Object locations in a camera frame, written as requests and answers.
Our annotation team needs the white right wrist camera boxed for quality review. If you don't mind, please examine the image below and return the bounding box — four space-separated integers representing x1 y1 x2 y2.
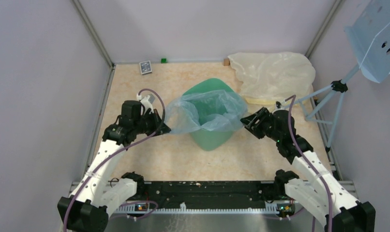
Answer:
274 101 288 111

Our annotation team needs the clear yellow plastic bag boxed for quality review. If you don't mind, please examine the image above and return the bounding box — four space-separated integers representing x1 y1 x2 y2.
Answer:
227 52 315 104

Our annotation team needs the brown wooden block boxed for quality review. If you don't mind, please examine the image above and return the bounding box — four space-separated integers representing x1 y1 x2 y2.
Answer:
223 58 230 66

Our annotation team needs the light blue perforated panel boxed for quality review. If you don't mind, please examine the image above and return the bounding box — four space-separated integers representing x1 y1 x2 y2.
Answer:
345 0 390 83

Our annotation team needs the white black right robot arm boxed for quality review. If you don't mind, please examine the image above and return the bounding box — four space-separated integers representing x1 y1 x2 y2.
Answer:
240 107 376 232

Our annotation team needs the blue plastic trash bag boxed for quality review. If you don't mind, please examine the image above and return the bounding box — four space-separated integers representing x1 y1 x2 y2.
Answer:
165 90 247 134

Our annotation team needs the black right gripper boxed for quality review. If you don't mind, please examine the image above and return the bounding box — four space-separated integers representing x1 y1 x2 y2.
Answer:
239 107 282 142

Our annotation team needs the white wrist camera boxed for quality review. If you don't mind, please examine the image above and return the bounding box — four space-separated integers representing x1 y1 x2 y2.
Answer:
274 101 288 111
136 94 155 115

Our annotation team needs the playing card deck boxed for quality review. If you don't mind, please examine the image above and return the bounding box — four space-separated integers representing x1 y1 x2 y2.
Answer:
139 60 152 75

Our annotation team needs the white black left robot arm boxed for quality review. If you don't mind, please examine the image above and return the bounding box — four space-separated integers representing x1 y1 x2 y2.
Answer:
58 96 170 232

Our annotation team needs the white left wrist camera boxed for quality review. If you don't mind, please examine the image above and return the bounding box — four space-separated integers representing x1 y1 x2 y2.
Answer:
136 94 155 115

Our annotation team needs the green plastic trash bin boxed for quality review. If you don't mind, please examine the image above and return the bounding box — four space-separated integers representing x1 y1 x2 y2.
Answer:
180 78 246 151

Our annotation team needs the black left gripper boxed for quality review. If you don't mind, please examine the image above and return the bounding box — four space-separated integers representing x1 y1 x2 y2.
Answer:
134 108 171 137

